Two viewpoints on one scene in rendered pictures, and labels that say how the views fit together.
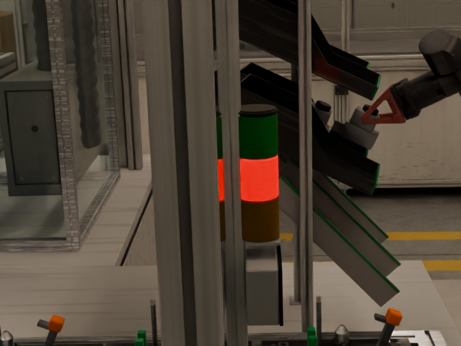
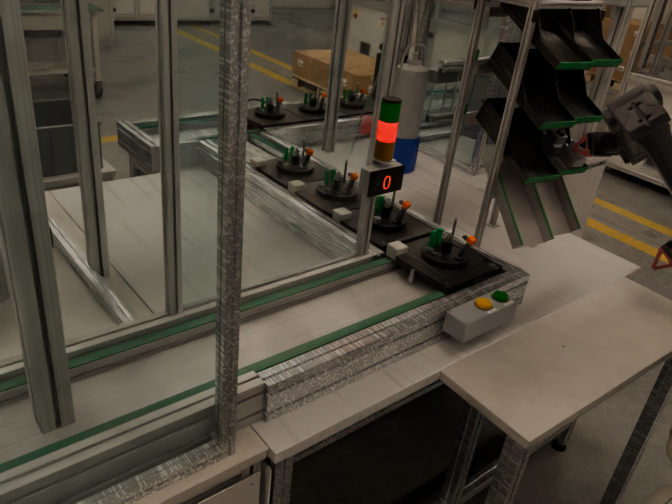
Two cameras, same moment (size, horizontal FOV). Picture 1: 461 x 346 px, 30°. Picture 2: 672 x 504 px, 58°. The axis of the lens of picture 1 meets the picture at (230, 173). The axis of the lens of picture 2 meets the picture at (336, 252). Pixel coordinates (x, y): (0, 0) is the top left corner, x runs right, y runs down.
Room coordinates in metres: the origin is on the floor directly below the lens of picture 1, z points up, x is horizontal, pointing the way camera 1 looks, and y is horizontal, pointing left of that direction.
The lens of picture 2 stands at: (-0.15, -1.05, 1.79)
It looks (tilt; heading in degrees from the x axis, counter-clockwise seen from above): 29 degrees down; 46
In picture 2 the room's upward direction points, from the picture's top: 7 degrees clockwise
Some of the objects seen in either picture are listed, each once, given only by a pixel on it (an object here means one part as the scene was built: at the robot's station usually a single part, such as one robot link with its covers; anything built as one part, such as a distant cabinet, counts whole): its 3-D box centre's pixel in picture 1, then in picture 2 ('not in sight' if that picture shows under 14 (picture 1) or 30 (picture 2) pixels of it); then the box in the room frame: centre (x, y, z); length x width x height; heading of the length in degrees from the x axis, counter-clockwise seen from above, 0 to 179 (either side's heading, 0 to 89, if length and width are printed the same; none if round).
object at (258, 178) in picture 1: (257, 175); (387, 130); (0.98, -0.03, 1.33); 0.05 x 0.05 x 0.05
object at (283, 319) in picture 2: not in sight; (358, 299); (0.86, -0.12, 0.91); 0.84 x 0.28 x 0.10; 178
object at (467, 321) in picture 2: not in sight; (480, 314); (1.07, -0.37, 0.93); 0.21 x 0.07 x 0.06; 178
